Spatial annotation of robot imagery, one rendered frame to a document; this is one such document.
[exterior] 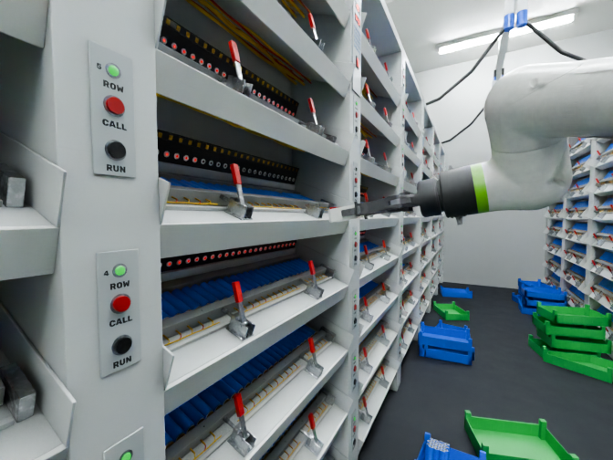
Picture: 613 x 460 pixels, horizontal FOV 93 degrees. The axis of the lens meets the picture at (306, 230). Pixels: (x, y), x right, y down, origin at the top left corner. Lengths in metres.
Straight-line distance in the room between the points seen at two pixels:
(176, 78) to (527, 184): 0.54
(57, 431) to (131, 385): 0.06
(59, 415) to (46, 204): 0.19
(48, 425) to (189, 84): 0.39
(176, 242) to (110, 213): 0.09
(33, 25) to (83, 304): 0.24
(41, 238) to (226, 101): 0.29
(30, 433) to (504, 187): 0.67
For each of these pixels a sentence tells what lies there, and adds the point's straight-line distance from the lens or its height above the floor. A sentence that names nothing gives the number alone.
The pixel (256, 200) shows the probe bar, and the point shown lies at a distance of 0.60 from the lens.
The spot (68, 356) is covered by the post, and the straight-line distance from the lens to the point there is 0.36.
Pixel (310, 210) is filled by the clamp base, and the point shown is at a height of 0.92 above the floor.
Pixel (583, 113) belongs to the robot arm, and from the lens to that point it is 0.50.
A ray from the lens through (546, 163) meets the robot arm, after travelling 0.59.
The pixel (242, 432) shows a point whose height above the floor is 0.54.
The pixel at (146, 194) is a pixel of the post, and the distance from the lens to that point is 0.37.
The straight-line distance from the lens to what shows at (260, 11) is 0.63.
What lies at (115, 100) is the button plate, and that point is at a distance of 0.36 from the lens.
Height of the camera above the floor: 0.91
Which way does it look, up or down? 3 degrees down
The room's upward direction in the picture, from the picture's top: straight up
